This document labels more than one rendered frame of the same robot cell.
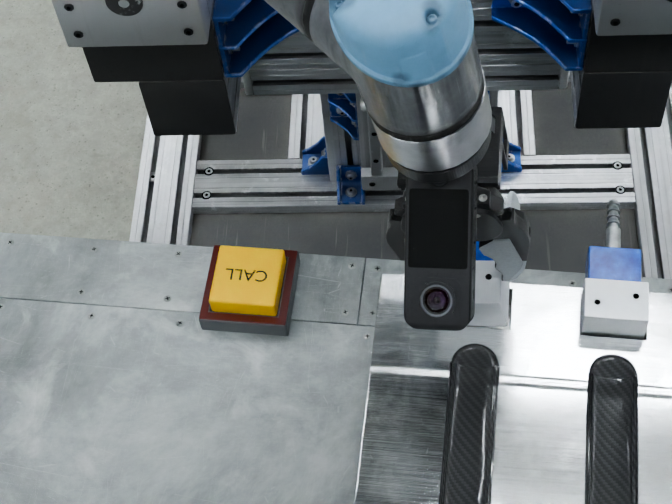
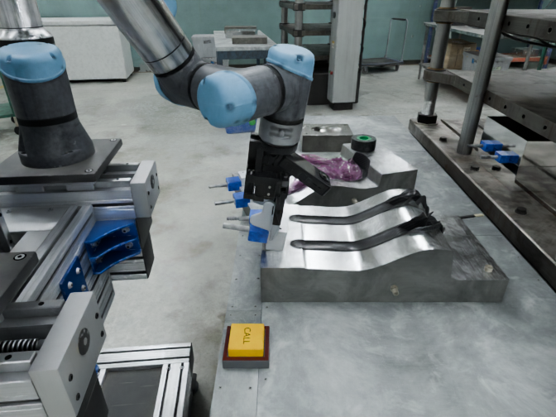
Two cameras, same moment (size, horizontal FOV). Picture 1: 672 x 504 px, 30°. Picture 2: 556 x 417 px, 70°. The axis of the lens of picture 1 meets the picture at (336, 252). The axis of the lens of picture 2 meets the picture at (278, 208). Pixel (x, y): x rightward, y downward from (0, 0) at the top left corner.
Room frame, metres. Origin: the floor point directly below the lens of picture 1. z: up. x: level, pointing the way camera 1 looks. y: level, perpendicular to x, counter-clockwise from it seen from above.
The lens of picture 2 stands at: (0.66, 0.58, 1.37)
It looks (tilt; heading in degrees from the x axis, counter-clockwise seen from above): 29 degrees down; 257
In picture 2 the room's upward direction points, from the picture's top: straight up
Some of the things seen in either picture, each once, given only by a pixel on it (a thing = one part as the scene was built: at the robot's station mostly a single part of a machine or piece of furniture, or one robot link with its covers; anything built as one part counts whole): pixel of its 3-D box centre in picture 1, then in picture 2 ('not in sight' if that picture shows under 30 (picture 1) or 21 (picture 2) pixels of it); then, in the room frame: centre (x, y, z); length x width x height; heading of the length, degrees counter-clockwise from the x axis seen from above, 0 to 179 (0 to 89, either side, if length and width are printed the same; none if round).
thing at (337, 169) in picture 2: not in sight; (320, 167); (0.28, -0.47, 0.90); 0.26 x 0.18 x 0.08; 4
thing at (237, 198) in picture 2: not in sight; (237, 199); (0.54, -0.39, 0.86); 0.13 x 0.05 x 0.05; 4
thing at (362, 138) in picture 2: not in sight; (363, 142); (0.11, -0.56, 0.93); 0.08 x 0.08 x 0.04
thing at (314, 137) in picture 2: not in sight; (325, 137); (0.11, -0.89, 0.84); 0.20 x 0.15 x 0.07; 167
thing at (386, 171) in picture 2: not in sight; (319, 179); (0.28, -0.47, 0.86); 0.50 x 0.26 x 0.11; 4
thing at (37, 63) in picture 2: not in sight; (36, 79); (0.95, -0.36, 1.20); 0.13 x 0.12 x 0.14; 108
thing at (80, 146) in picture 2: not in sight; (53, 134); (0.95, -0.35, 1.09); 0.15 x 0.15 x 0.10
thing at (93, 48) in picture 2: not in sight; (79, 50); (2.27, -6.96, 0.47); 1.52 x 0.77 x 0.94; 176
